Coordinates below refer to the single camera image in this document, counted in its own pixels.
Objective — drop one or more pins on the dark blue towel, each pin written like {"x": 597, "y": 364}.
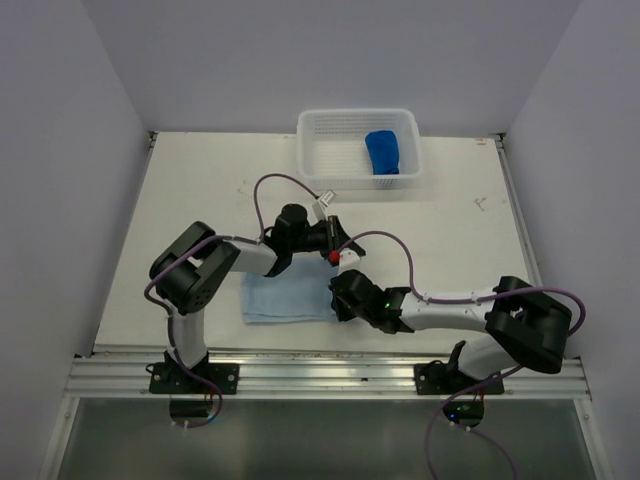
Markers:
{"x": 383, "y": 150}

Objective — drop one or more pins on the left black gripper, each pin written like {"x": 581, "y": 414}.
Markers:
{"x": 335, "y": 235}

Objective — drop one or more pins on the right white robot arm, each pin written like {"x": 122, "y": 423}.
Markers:
{"x": 521, "y": 327}

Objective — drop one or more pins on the red cable connector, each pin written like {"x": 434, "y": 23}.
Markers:
{"x": 334, "y": 258}

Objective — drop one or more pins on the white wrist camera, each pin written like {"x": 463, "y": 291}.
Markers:
{"x": 349, "y": 260}
{"x": 322, "y": 203}

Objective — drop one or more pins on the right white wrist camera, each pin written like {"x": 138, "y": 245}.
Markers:
{"x": 349, "y": 260}

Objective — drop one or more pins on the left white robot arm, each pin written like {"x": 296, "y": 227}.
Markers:
{"x": 187, "y": 275}

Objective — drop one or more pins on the aluminium mounting rail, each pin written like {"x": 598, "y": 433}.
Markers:
{"x": 307, "y": 375}

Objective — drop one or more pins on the white perforated plastic basket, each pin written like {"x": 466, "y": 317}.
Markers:
{"x": 331, "y": 151}

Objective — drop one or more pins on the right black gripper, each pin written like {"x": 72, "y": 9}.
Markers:
{"x": 341, "y": 313}

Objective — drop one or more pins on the light blue towel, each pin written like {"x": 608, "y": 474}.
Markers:
{"x": 299, "y": 294}

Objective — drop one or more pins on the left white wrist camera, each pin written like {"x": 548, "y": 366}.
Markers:
{"x": 322, "y": 203}

